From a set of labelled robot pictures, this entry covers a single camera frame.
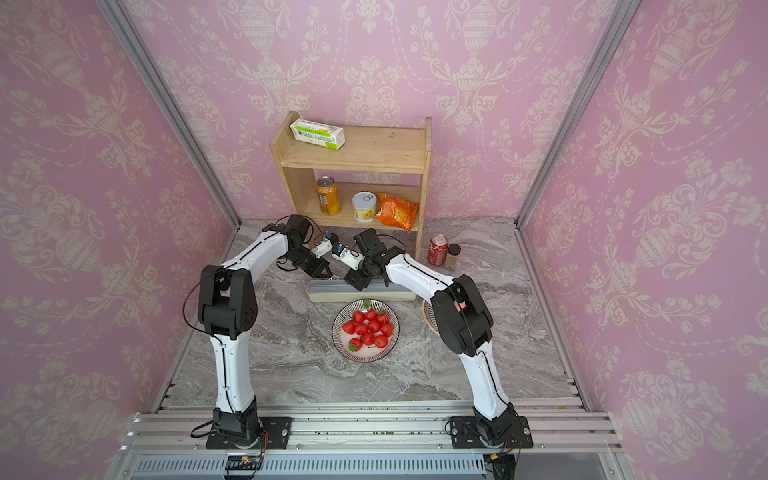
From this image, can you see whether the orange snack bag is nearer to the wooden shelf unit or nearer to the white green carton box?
the wooden shelf unit

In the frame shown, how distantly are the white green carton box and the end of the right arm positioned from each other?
0.25m

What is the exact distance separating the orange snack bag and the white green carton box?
0.68 ft

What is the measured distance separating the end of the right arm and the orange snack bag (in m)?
0.12

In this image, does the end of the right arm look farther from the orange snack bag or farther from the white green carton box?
the white green carton box

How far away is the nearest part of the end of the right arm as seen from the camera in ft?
2.35

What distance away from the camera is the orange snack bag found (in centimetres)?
89

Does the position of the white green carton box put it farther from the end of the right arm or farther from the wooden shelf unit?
the end of the right arm

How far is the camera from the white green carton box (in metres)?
0.79

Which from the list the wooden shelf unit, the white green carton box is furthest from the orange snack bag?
the white green carton box
